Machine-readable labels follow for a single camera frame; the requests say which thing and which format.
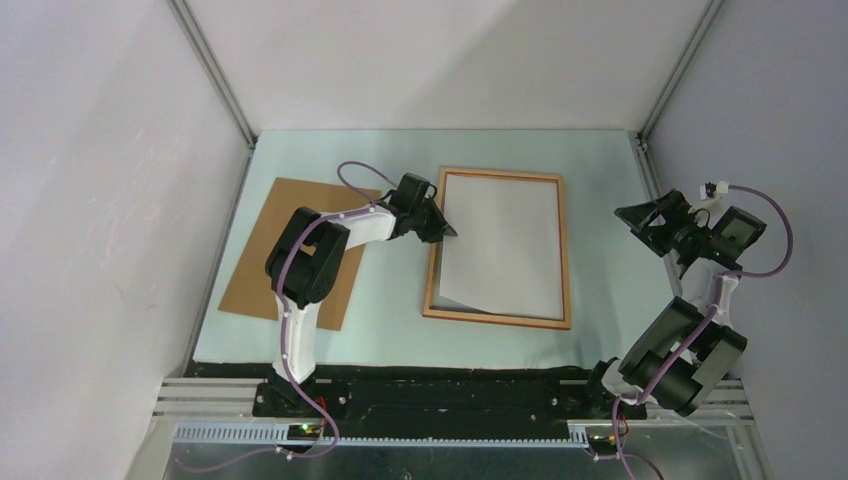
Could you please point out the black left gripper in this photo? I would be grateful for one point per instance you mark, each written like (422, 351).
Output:
(439, 227)

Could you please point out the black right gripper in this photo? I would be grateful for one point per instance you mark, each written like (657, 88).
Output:
(654, 236)

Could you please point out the sunset landscape photo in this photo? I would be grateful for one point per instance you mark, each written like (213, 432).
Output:
(506, 255)

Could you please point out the wooden picture frame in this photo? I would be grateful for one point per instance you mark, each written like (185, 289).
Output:
(437, 307)

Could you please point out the brown fibreboard backing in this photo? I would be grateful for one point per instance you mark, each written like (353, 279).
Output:
(249, 291)

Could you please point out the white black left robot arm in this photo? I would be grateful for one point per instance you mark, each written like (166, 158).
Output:
(304, 264)

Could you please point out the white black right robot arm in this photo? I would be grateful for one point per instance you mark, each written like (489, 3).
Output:
(691, 345)

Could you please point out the aluminium rail right side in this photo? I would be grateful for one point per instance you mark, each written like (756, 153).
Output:
(672, 142)

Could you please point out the aluminium rail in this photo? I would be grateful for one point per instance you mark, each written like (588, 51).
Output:
(192, 29)
(672, 142)
(223, 398)

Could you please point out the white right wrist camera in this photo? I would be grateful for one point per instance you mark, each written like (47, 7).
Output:
(713, 190)

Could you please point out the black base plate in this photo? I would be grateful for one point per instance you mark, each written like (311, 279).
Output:
(521, 408)

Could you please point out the grey slotted cable duct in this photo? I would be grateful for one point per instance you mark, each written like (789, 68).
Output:
(269, 434)

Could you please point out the aluminium rail left side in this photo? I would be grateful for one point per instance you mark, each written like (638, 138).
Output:
(192, 29)

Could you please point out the aluminium front rail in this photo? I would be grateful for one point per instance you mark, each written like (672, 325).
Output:
(223, 398)

